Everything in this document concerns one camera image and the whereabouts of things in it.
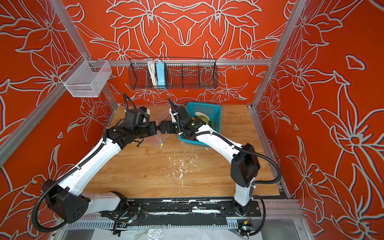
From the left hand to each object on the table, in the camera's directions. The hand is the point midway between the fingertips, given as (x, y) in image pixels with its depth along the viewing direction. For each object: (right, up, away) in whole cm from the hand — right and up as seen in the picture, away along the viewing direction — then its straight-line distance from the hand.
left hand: (158, 125), depth 76 cm
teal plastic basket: (+34, +8, +34) cm, 49 cm away
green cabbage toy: (+26, +5, +27) cm, 37 cm away
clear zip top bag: (+2, -6, -1) cm, 6 cm away
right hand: (+2, -1, +2) cm, 3 cm away
